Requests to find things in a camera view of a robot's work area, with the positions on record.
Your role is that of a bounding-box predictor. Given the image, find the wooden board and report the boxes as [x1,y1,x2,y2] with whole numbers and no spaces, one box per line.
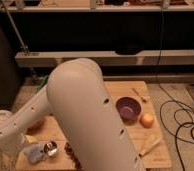
[15,81,172,171]

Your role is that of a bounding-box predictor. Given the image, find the white shelf unit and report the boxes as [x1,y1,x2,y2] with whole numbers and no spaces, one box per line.
[5,0,194,68]

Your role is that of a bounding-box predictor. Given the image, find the purple bowl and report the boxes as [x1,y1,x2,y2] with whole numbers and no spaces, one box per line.
[116,97,141,122]

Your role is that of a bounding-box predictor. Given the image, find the bunch of dark grapes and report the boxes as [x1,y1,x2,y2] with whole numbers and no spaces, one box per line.
[64,143,82,170]

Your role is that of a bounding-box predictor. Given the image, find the metal diagonal rod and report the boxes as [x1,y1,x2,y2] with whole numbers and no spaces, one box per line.
[0,0,31,56]

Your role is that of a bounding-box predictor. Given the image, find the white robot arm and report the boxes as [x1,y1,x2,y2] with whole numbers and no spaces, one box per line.
[0,58,146,171]

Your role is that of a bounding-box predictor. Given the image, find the red-brown bowl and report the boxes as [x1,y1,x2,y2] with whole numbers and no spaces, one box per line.
[28,118,45,131]

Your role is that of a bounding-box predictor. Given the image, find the wooden spoon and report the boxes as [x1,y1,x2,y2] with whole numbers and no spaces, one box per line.
[132,88,148,103]

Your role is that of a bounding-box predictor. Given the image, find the blue towel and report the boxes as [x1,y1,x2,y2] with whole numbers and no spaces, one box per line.
[23,144,44,164]

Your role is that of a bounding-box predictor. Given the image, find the green plastic tray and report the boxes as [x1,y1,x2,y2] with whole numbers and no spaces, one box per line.
[37,75,49,92]

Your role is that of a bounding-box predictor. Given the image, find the small metal cup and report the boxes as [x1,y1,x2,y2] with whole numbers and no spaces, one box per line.
[43,141,58,157]

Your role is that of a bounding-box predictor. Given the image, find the orange apple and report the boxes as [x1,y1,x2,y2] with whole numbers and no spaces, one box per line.
[140,114,154,128]

